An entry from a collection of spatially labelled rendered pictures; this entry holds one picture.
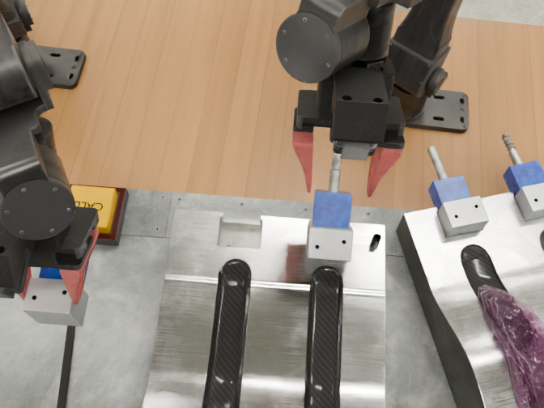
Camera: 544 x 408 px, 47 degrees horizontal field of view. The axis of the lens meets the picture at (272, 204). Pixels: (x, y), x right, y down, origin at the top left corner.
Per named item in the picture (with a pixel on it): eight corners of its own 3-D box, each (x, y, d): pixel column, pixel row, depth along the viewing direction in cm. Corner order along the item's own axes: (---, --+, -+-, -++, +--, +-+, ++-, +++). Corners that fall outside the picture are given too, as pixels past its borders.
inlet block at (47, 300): (63, 215, 76) (49, 196, 71) (104, 218, 76) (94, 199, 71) (38, 323, 70) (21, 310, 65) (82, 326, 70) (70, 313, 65)
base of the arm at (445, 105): (483, 102, 88) (482, 63, 91) (340, 87, 89) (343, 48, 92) (466, 133, 95) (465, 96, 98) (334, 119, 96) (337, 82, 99)
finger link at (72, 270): (89, 325, 64) (78, 254, 59) (19, 320, 64) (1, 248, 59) (107, 279, 70) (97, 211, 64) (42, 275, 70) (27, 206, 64)
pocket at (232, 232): (222, 224, 82) (220, 211, 78) (263, 227, 81) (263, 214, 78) (218, 257, 79) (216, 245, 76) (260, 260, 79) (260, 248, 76)
